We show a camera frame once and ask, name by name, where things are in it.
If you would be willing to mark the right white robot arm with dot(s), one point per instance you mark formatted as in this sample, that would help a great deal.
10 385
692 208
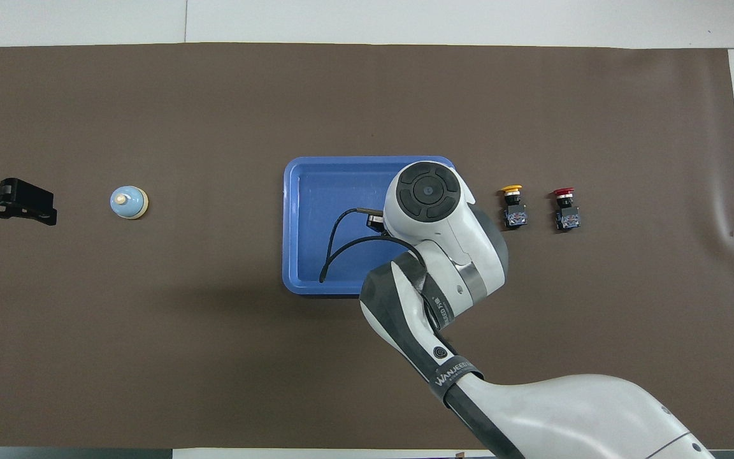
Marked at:
456 248

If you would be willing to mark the red mushroom push button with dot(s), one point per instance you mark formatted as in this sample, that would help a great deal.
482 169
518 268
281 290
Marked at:
566 215

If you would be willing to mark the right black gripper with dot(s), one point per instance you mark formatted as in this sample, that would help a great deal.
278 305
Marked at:
376 221

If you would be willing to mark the light blue call bell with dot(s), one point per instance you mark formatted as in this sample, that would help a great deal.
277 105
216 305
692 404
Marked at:
129 203

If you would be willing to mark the brown table mat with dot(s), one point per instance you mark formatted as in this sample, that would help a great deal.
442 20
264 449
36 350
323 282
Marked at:
150 357

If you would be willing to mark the yellow mushroom push button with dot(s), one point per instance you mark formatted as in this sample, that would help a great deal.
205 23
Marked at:
513 213

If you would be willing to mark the blue plastic tray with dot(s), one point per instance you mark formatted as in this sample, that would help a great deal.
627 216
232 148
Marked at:
316 191

